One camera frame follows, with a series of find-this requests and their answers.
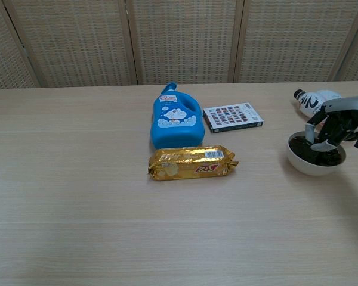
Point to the pink drink bottle black cap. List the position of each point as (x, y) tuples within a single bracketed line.
[(307, 102)]

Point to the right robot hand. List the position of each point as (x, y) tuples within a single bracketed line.
[(346, 119)]

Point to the white bowl dark inside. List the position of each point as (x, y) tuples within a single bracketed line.
[(313, 167)]

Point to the playing card box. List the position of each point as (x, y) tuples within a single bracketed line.
[(232, 116)]

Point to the blue detergent bottle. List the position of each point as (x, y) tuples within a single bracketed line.
[(176, 131)]

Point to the gold biscuit pack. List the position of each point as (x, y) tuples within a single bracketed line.
[(191, 164)]

